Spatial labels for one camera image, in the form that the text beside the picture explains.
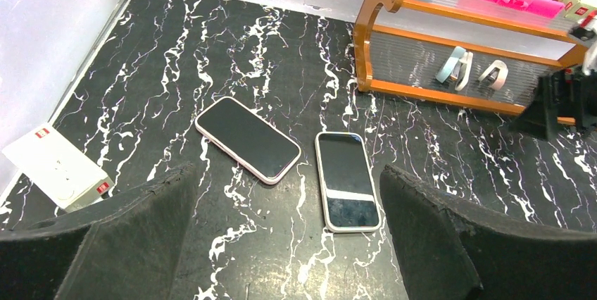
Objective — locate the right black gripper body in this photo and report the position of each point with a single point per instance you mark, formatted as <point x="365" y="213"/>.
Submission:
<point x="579" y="98"/>

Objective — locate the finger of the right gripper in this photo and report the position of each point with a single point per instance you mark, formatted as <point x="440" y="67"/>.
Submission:
<point x="540" y="119"/>

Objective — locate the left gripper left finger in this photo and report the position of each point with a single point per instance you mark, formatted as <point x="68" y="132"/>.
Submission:
<point x="125" y="247"/>

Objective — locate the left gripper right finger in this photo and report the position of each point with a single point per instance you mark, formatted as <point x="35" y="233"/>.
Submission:
<point x="451" y="248"/>

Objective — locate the pink white stapler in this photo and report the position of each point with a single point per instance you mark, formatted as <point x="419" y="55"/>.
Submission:
<point x="495" y="75"/>

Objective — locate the white cardboard box on shelf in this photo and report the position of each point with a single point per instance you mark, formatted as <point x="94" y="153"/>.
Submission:
<point x="575" y="10"/>

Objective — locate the orange wooden shelf rack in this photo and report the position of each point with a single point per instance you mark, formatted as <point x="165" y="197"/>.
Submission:
<point x="365" y="25"/>

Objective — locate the blue grey stapler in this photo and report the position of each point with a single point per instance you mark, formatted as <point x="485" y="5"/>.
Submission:
<point x="457" y="68"/>

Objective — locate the white box with red label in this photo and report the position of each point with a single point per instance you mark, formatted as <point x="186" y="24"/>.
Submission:
<point x="60" y="170"/>

